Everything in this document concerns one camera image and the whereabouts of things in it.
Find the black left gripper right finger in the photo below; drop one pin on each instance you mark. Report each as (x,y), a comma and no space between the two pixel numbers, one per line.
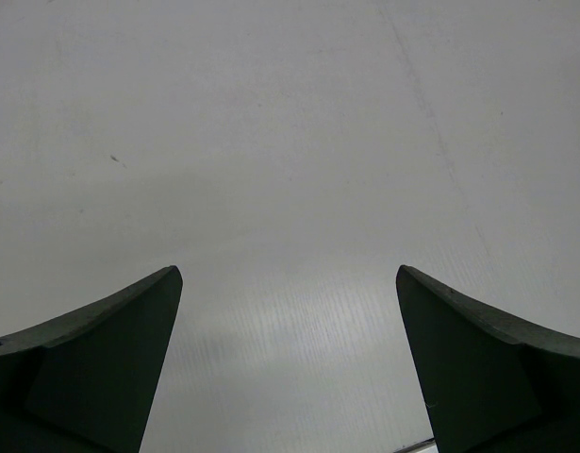
(491,381)

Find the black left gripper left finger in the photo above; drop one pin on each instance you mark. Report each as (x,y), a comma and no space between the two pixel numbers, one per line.
(85,381)

